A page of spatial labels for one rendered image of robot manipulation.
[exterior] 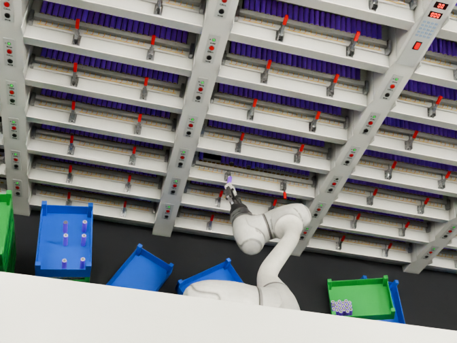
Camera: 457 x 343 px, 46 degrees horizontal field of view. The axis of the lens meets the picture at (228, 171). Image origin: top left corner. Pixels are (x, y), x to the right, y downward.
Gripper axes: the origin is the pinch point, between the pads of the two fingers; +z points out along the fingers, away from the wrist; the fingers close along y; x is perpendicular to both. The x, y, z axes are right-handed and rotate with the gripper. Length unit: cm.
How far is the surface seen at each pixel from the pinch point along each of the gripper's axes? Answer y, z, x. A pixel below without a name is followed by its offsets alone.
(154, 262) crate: -19, 21, 56
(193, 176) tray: 6.4, 18.5, 12.1
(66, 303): 89, -146, -7
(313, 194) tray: -36.7, 13.0, -25.1
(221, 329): 75, -149, -18
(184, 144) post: 24.3, 12.1, 3.7
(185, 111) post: 38.1, 5.8, -7.2
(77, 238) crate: 29, -7, 58
